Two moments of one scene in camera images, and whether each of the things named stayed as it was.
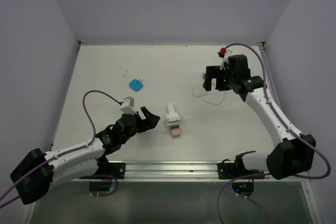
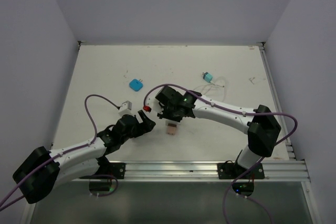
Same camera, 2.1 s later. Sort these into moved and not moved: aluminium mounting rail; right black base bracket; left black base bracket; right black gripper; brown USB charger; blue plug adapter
Moved: right black gripper; brown USB charger
Not moved: left black base bracket; right black base bracket; blue plug adapter; aluminium mounting rail
